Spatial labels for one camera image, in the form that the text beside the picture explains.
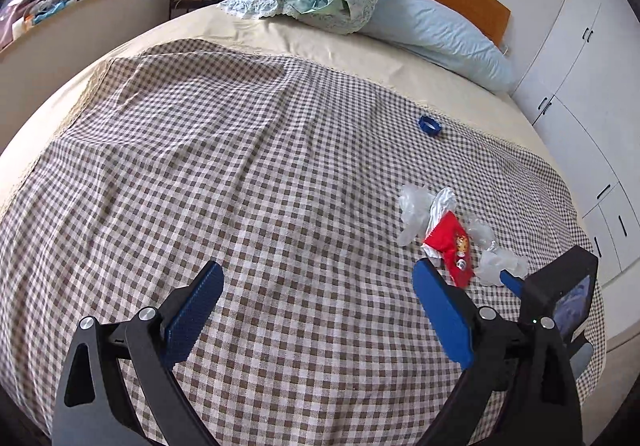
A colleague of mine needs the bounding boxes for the cream bed sheet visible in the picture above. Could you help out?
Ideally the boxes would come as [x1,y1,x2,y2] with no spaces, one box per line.
[0,1,591,247]

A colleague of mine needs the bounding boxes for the pink bag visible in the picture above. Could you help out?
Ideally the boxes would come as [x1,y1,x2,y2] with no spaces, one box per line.
[0,5,22,48]

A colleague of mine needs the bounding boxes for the light blue pillow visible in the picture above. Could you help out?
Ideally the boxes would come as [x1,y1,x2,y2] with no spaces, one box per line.
[360,0,517,95]

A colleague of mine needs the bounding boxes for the red cartoon snack packet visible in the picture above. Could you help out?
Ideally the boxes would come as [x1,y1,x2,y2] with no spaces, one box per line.
[422,212,474,288]

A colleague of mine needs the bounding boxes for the blue cloth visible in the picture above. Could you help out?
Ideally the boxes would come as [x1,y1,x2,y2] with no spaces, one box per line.
[32,0,77,22]

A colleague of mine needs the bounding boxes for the white wardrobe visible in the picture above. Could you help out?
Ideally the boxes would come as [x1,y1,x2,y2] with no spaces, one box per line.
[510,0,640,288]

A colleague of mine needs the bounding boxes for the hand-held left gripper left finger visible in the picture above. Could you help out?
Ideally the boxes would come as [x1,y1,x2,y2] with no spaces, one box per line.
[51,261,224,446]

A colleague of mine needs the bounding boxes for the clear plastic wrapper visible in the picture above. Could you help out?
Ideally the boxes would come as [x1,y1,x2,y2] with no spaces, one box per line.
[398,183,436,247]
[467,220,529,288]

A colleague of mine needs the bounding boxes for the blue bottle cap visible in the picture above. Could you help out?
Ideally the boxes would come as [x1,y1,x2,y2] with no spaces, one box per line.
[418,114,444,137]

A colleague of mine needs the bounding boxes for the brown checked blanket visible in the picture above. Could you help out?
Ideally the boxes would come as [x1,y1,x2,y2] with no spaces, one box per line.
[0,38,606,446]

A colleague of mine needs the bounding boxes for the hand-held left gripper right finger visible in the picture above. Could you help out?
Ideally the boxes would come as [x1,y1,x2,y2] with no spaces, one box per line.
[412,260,586,446]

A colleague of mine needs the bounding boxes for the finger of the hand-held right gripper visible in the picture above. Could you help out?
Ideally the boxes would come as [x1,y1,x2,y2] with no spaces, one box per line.
[500,270,525,299]

